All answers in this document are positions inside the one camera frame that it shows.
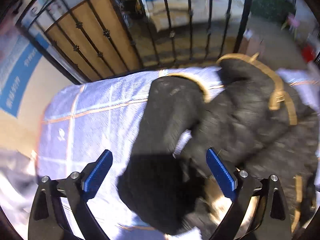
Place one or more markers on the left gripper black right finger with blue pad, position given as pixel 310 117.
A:
pixel 270 217

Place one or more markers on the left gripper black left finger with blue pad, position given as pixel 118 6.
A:
pixel 47 218

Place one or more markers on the black quilted jacket tan trim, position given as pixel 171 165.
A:
pixel 257 122

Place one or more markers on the grey white crumpled clothes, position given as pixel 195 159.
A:
pixel 18 188

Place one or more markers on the blue plaid bed sheet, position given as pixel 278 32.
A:
pixel 80 123

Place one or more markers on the cardboard box blue label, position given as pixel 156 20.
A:
pixel 28 83

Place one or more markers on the small cardboard box on floor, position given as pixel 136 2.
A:
pixel 252 44

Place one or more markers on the black iron bed footboard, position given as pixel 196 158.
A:
pixel 90 40

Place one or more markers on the green patterned cloth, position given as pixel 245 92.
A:
pixel 272 10

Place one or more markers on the white beige folded quilt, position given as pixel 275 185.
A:
pixel 176 12

